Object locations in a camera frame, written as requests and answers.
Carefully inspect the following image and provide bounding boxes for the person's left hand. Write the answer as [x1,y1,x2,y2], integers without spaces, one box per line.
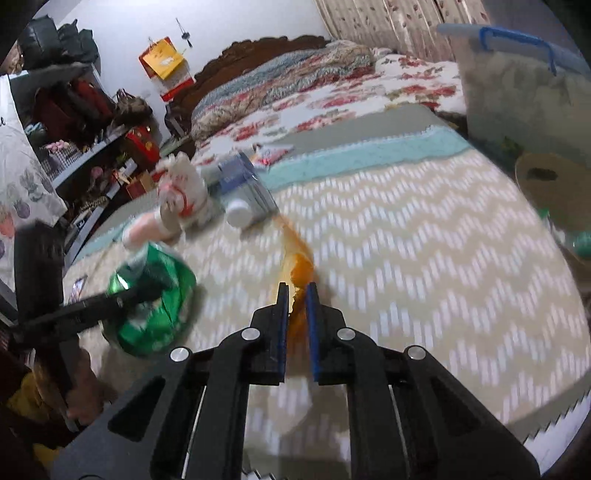
[65,348,110,428]

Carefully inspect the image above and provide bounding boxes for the white red-print packet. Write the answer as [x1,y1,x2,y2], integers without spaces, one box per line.
[156,154,213,232]

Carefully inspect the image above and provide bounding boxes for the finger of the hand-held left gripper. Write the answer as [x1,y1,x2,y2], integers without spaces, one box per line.
[65,272,176,329]

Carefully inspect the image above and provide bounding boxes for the brown handbag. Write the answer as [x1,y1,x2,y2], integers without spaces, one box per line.
[113,89,154,126]

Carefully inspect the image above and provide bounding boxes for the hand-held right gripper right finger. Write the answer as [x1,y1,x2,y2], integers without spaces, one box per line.
[305,282,541,480]

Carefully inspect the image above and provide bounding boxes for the green plastic bottle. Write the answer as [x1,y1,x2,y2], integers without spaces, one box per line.
[556,230,591,260]

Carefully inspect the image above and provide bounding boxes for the floral curtain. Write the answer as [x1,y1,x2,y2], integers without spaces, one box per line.
[314,0,459,61]

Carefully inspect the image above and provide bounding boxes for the white bottle with blue label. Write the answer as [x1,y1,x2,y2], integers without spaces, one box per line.
[216,152,279,230]

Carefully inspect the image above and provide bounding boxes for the red bags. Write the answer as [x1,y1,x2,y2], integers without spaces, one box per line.
[33,78,115,141]

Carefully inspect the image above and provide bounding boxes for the dark wooden headboard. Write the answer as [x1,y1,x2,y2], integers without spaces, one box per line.
[167,34,334,139]

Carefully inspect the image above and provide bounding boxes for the yellow and red paper bag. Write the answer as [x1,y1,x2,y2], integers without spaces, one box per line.
[139,39,195,101]

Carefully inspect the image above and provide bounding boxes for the floral bed sheet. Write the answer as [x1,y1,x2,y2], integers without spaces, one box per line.
[191,53,468,168]

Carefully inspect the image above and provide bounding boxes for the orange plastic wrapper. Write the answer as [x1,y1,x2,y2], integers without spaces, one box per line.
[270,215,321,381]

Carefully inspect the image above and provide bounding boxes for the hanging dark tassel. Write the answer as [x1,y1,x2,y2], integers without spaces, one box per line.
[174,17,193,48]

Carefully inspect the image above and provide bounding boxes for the clear storage box blue handle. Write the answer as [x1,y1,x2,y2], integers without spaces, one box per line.
[436,23,591,155]

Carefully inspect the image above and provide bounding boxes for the black bags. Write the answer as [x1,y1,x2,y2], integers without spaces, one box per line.
[17,15,101,71]

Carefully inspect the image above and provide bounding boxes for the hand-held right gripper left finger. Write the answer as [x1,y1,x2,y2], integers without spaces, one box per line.
[51,281,291,480]

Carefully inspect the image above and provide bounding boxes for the metal shelf rack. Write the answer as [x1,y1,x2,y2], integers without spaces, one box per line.
[8,60,155,259]

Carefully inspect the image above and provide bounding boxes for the red and white wrapper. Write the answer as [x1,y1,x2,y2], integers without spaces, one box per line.
[249,142,296,168]

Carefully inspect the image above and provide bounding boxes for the grey bed sheet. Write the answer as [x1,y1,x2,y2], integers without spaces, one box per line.
[69,104,458,259]

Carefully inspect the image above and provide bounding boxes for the beige zigzag blanket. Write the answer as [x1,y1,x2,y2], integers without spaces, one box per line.
[65,126,591,480]

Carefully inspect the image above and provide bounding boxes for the white plant-print cloth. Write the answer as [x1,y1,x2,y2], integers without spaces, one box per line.
[0,76,71,289]

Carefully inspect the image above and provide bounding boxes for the folded floral quilt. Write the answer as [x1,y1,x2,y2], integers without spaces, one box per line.
[191,40,376,139]

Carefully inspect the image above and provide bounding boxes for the pink plastic tube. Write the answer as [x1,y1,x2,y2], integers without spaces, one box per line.
[122,208,185,253]

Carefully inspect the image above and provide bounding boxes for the green snack bag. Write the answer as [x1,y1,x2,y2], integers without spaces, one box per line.
[107,244,198,357]

